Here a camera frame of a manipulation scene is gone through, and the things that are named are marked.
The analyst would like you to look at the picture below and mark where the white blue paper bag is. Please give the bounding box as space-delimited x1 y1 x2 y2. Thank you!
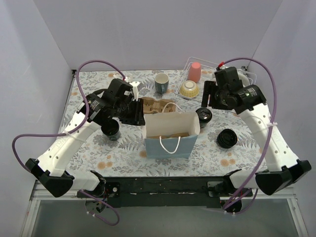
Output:
143 102 200 159

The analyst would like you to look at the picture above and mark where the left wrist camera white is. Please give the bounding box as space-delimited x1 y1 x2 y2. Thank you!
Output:
125 77 141 101

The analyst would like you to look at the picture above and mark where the pink plastic cup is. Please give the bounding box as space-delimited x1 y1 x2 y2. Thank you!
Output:
188 62 201 82

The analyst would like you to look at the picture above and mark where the single brown cup carrier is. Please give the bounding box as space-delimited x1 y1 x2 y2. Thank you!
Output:
148 132 189 139

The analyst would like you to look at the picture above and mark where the white plate front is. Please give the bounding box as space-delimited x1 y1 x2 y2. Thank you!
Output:
237 72 250 87

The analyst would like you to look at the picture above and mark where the yellow patterned bowl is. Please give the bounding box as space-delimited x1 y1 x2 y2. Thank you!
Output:
179 80 199 98

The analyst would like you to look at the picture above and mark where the brown cardboard cup carrier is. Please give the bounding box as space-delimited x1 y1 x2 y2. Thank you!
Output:
142 97 176 114

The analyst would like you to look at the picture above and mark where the black coffee cup lid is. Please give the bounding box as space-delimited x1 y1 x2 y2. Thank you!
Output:
196 107 212 117

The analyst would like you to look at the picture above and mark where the purple cable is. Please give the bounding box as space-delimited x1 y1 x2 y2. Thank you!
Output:
11 60 121 227
222 58 277 215

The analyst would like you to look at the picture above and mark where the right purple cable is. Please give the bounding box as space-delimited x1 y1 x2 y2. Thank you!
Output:
222 58 277 215

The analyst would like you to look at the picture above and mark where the blue ceramic mug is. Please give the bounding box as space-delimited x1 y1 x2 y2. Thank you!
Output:
155 73 169 95

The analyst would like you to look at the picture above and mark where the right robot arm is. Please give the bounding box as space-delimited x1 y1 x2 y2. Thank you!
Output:
201 67 312 196

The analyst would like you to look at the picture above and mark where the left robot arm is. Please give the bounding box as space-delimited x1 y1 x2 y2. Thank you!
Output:
26 79 145 198

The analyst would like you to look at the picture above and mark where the white wire dish rack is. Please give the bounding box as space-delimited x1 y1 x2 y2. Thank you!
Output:
174 57 257 119

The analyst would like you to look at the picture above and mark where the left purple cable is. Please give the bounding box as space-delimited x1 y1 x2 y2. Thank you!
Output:
11 60 121 227

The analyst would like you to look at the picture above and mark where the dark takeout coffee cup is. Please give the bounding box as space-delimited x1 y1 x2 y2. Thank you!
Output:
198 117 212 128

